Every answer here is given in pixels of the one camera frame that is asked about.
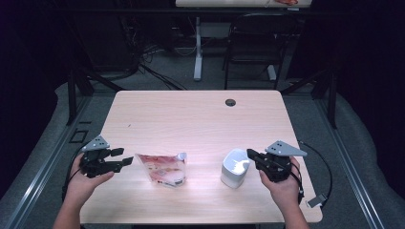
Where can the orange thing on desk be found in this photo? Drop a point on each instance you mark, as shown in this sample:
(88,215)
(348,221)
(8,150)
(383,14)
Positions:
(286,2)

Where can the person's right hand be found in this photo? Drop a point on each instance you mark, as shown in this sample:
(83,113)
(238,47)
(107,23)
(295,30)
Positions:
(286,192)

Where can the person's left hand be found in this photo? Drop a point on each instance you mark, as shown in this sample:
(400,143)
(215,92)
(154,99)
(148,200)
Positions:
(81,189)

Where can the black metal stand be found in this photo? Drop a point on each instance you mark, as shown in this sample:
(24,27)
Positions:
(71,95)
(331,98)

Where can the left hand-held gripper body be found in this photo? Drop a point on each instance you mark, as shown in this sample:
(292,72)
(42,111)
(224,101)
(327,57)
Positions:
(95,167)

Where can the red white spouted refill pouch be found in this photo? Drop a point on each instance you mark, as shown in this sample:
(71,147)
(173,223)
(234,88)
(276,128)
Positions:
(162,170)

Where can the black folding chair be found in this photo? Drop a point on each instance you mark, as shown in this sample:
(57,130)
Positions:
(258,41)

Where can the white desk with metal legs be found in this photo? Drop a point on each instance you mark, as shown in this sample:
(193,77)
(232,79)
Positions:
(198,57)

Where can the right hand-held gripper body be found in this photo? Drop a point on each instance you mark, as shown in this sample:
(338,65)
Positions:
(277,168)

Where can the aluminium floor rail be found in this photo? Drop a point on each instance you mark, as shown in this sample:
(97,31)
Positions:
(44,165)
(347,162)

